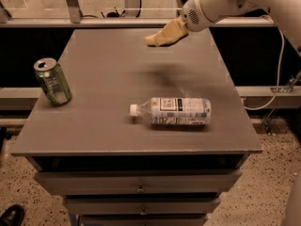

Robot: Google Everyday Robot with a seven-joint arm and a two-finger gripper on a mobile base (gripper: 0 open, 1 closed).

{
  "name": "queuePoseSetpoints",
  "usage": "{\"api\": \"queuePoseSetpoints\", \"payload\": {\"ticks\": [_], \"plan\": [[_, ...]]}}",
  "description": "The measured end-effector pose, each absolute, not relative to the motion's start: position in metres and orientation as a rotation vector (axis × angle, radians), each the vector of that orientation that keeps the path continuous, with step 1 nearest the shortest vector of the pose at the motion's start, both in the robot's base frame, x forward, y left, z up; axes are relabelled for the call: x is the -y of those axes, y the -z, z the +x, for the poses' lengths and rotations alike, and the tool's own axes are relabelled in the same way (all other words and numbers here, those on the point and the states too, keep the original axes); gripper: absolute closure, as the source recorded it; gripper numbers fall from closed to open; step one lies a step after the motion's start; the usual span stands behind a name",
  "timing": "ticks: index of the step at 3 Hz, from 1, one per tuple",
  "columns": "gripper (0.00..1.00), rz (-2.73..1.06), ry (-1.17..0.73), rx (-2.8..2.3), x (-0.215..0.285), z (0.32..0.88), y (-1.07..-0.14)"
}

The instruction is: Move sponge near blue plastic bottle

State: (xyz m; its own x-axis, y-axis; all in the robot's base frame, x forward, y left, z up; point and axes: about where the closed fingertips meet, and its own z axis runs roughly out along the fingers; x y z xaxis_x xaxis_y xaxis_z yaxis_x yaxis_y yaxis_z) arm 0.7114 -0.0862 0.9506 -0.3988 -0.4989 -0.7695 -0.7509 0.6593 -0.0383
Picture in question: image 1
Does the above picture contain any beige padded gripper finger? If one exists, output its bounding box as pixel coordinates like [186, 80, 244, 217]
[156, 17, 188, 46]

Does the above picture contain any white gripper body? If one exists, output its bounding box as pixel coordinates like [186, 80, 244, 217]
[181, 0, 216, 32]

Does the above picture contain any yellow sponge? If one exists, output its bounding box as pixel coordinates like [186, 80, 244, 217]
[145, 32, 176, 47]

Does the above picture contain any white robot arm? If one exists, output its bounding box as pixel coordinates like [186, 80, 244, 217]
[161, 0, 301, 226]

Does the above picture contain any clear plastic water bottle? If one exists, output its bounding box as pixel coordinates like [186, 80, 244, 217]
[129, 97, 212, 126]

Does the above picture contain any green soda can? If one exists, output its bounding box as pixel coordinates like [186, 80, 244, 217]
[34, 57, 71, 106]

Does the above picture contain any grey drawer cabinet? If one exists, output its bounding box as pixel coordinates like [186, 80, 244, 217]
[11, 28, 261, 226]

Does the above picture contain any top drawer with knob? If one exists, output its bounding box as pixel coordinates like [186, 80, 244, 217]
[35, 169, 242, 196]

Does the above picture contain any drawer with knob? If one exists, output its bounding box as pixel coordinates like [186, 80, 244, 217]
[64, 195, 220, 215]
[35, 169, 242, 196]

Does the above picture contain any black shoe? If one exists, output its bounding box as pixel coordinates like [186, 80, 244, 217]
[0, 204, 24, 226]

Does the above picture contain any white cable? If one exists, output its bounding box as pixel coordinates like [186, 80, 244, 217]
[244, 14, 286, 112]

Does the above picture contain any metal railing frame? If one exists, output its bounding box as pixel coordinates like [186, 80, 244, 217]
[0, 0, 301, 28]

